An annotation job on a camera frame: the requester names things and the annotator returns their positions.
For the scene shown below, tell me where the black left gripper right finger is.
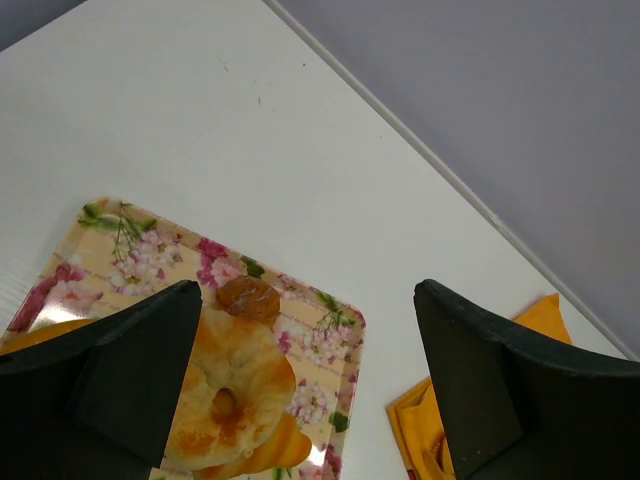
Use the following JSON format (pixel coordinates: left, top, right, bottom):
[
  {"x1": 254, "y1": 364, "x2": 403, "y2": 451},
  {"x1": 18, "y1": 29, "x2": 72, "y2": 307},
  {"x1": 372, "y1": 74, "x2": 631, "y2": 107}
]
[{"x1": 414, "y1": 280, "x2": 639, "y2": 479}]

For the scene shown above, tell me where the golden croissant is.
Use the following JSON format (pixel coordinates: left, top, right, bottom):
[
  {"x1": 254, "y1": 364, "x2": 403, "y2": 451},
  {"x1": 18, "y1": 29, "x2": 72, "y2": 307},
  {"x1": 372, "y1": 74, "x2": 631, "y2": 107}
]
[{"x1": 193, "y1": 413, "x2": 312, "y2": 479}]

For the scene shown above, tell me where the brown small pastry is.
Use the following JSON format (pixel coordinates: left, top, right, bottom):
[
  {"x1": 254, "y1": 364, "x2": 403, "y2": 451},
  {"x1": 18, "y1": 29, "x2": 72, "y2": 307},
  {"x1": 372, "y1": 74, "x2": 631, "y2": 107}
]
[{"x1": 216, "y1": 275, "x2": 280, "y2": 325}]

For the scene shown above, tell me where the floral rectangular tray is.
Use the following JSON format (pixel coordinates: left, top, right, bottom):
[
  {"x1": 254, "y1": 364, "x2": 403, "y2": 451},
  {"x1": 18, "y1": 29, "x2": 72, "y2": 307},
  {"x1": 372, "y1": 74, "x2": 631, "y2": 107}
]
[{"x1": 1, "y1": 198, "x2": 365, "y2": 479}]

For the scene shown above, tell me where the orange cloth napkin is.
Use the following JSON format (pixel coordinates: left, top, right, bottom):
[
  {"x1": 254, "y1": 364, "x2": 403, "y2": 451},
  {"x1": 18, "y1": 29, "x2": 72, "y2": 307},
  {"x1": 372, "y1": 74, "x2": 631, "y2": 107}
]
[{"x1": 387, "y1": 293, "x2": 572, "y2": 480}]

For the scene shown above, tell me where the round bagel bread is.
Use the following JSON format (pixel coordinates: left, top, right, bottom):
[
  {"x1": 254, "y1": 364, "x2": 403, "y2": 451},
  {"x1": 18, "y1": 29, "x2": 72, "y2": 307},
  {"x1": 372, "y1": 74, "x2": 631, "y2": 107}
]
[{"x1": 165, "y1": 308, "x2": 296, "y2": 471}]

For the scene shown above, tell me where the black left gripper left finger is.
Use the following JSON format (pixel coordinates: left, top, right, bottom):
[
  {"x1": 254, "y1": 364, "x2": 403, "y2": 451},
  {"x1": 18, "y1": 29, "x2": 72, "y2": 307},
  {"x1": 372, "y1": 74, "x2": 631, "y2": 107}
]
[{"x1": 1, "y1": 280, "x2": 202, "y2": 480}]

